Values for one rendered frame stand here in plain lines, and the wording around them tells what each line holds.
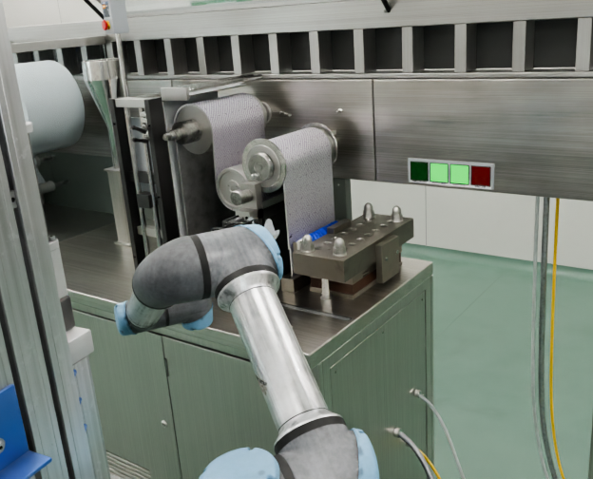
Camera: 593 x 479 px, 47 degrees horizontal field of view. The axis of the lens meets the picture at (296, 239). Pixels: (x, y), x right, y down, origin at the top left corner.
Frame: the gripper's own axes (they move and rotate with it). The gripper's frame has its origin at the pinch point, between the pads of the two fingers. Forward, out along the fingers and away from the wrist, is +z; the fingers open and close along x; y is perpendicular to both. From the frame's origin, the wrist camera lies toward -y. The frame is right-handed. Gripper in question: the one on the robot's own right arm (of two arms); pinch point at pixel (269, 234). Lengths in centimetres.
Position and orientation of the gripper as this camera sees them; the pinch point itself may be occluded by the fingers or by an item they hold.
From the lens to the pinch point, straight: 180.2
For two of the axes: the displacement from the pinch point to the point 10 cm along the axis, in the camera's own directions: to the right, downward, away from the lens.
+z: 5.7, -2.9, 7.7
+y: -0.9, -9.5, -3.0
